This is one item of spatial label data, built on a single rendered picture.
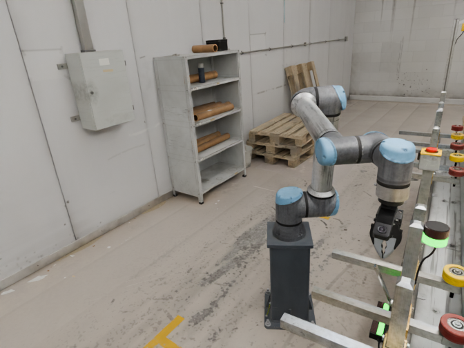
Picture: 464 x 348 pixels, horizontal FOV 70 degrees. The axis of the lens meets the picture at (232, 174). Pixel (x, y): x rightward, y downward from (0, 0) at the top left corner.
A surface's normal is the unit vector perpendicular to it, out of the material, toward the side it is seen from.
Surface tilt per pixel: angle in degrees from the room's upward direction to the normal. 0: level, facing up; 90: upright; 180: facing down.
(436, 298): 0
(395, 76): 90
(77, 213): 90
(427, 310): 0
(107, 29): 90
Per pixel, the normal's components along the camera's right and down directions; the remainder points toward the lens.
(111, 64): 0.81, 0.18
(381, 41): -0.58, 0.35
